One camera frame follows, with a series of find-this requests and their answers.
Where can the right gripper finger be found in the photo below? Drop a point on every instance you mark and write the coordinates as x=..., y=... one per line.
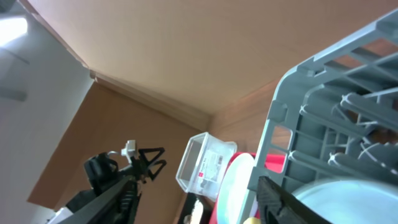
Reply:
x=277, y=206

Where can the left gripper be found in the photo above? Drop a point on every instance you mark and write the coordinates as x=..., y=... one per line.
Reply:
x=139, y=169

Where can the yellow plastic cup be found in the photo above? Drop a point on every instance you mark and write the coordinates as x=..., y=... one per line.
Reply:
x=252, y=220

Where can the clear plastic waste bin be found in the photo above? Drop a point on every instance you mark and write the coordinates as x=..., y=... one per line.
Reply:
x=203, y=165

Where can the light blue round plate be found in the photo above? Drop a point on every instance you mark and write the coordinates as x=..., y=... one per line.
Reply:
x=233, y=189

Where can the small light blue bowl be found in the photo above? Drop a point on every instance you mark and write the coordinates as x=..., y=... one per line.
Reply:
x=351, y=201

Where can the black plastic waste tray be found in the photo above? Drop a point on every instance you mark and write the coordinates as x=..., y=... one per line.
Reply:
x=187, y=205

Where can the leftover rice and food scraps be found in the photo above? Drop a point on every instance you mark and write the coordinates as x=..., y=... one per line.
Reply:
x=195, y=215

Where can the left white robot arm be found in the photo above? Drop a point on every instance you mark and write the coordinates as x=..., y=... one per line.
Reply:
x=115, y=193

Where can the grey plastic dishwasher rack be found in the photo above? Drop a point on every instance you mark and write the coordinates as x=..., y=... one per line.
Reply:
x=333, y=116

